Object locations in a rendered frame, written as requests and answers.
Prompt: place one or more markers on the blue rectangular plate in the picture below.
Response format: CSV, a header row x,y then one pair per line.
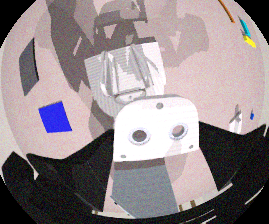
x,y
54,118

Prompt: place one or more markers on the yellow rectangular block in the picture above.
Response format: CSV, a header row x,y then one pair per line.
x,y
247,39

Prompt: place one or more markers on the cyan rectangular block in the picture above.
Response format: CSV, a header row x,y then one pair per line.
x,y
245,29

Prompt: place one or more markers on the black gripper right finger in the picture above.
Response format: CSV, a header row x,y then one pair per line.
x,y
226,151

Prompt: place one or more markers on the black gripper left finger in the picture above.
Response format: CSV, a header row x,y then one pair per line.
x,y
84,172

